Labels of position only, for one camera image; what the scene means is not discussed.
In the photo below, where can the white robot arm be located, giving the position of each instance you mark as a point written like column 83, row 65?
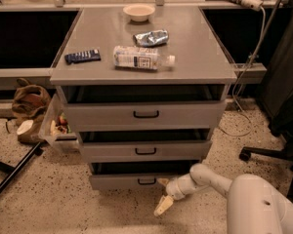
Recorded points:
column 254, row 206

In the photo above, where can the grey bottom drawer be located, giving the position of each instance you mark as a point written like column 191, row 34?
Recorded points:
column 129, row 175

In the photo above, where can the dark blue snack bar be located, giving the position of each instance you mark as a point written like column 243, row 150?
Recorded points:
column 84, row 56

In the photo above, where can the clear plastic bin with items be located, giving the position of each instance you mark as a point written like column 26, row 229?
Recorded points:
column 55, row 129

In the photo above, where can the white bowl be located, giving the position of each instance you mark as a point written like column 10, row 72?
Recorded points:
column 139, row 12

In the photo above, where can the grey drawer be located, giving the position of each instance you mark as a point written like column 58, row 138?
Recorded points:
column 129, row 175
column 140, row 107
column 139, row 146

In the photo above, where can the grey top drawer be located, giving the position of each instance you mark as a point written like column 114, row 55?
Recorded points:
column 140, row 107

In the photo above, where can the clear plastic water bottle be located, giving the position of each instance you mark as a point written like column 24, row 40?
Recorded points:
column 141, row 58

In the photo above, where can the grey middle drawer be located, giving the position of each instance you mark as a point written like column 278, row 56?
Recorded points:
column 139, row 146

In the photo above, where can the black office chair base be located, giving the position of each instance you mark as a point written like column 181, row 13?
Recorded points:
column 281, row 124

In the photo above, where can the black stand leg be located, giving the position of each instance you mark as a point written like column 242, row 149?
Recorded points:
column 11, row 172

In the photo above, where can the brown paper bag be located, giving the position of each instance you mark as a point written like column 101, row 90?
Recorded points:
column 30, row 103

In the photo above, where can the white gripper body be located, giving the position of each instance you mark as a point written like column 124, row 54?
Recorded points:
column 175, row 190

